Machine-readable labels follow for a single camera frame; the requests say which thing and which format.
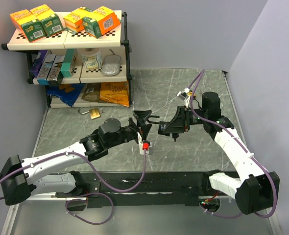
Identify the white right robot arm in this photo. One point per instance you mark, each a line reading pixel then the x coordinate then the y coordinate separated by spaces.
pixel 223 133

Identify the beige three-tier shelf rack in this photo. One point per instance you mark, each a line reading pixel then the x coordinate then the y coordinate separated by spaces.
pixel 114 41

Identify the black padlock key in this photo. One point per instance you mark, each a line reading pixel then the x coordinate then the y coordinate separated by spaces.
pixel 175 136

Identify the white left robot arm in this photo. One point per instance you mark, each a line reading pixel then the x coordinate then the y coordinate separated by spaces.
pixel 22 178

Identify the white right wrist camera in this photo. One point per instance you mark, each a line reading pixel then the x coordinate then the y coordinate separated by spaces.
pixel 183 95

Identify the brass padlock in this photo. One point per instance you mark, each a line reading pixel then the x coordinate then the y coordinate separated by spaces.
pixel 94 113

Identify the purple box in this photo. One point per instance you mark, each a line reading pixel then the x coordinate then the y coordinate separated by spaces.
pixel 38 61

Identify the grey black box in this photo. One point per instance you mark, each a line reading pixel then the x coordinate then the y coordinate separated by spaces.
pixel 55 76

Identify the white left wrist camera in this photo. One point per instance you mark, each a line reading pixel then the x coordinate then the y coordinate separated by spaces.
pixel 144 145

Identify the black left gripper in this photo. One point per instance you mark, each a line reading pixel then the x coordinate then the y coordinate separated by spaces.
pixel 141 116

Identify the paper towel roll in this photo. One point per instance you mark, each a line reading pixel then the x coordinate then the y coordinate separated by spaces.
pixel 92 58

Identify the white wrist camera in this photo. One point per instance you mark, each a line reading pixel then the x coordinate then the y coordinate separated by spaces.
pixel 144 145
pixel 183 95

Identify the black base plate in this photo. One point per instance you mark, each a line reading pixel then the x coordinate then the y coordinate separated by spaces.
pixel 160 188

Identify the orange green sponge box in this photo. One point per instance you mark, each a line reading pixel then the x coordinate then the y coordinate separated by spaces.
pixel 100 21
pixel 50 21
pixel 28 25

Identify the black padlock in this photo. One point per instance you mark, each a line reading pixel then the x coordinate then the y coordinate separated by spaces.
pixel 161 125

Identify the silver mesh pouch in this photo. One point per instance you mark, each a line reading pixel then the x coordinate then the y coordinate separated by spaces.
pixel 111 64

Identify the orange honey dijon bag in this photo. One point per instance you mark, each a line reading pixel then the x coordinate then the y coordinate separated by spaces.
pixel 115 92

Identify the white grey box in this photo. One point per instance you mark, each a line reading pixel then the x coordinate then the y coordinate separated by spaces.
pixel 45 69

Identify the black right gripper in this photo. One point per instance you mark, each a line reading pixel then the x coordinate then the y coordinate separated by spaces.
pixel 180 122

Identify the yellow orange sponge pack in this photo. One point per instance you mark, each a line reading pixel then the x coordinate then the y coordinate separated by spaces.
pixel 73 20

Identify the olive brown snack bag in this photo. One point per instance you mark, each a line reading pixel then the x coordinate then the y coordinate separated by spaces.
pixel 92 92

